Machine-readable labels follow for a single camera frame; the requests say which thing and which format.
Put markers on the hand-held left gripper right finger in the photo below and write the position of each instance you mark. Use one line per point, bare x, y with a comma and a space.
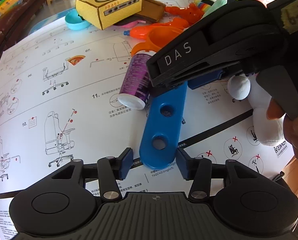
182, 164

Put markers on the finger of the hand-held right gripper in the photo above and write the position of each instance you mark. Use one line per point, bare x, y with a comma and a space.
169, 83
204, 81

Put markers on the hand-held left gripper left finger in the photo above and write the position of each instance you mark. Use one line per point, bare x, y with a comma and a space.
126, 164

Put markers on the purple bottle with white cap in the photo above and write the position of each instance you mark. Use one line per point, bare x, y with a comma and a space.
136, 80

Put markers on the blue three-hole plastic toy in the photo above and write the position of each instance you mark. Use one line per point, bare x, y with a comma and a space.
161, 122

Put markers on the orange plastic cup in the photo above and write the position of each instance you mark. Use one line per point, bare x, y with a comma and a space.
161, 38

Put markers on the person's right hand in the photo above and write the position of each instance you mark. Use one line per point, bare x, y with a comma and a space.
296, 136

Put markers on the orange toy lobster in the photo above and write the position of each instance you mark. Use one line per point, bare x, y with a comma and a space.
186, 12

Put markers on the orange toy water gun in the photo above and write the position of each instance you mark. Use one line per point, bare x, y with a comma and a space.
149, 31

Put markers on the pink plastic plate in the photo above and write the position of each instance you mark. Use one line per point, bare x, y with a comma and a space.
129, 25

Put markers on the white unicorn plush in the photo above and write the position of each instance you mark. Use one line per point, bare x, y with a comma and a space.
266, 125

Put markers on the white paper instruction sheet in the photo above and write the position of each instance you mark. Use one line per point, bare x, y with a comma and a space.
64, 105

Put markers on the small pizza slice piece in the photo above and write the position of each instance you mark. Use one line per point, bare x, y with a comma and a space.
75, 60

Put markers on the yellow cardboard toy stove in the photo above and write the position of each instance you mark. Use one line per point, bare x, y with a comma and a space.
109, 5

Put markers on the teal plastic bowl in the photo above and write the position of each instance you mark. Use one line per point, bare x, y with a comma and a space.
75, 21

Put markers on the brown leather sofa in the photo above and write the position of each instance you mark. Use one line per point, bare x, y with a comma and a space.
11, 30

